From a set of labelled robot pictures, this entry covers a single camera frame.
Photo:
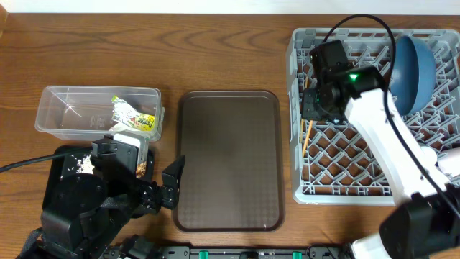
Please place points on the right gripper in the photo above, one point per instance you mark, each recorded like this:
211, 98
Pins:
311, 111

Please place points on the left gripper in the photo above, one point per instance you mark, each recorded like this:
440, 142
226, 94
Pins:
157, 196

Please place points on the brown food scrap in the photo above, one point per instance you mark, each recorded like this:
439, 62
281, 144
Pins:
141, 169

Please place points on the white paper napkin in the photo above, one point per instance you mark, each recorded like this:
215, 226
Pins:
120, 127

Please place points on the green yellow foil wrapper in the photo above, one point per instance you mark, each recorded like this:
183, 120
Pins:
123, 112

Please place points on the dark blue plate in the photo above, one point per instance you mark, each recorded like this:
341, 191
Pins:
414, 75

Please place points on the light blue plastic cup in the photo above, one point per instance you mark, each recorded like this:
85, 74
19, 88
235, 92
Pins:
430, 154

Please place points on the pink plastic cup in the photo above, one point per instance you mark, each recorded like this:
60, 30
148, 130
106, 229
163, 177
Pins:
448, 162

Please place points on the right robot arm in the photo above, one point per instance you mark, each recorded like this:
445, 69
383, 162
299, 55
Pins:
426, 220

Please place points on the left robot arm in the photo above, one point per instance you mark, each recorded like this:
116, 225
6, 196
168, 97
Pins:
82, 213

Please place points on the grey dishwasher rack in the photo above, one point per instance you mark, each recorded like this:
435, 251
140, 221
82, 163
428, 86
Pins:
338, 167

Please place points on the dark brown serving tray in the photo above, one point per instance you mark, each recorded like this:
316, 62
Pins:
233, 175

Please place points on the spilled white rice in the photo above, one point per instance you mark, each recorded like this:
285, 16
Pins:
80, 163

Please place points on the clear plastic bin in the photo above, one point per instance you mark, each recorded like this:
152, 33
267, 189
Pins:
85, 112

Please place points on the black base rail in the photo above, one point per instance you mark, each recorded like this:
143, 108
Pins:
139, 247

